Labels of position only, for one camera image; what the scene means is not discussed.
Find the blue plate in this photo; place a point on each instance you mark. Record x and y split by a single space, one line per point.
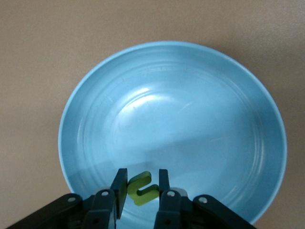
190 107

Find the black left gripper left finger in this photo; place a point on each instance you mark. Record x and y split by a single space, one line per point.
100 207

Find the green lowercase letter n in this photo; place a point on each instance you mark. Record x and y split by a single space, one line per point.
140 179

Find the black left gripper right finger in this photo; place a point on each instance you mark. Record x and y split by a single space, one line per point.
171 210

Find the brown table cover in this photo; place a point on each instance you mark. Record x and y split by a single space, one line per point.
23 71

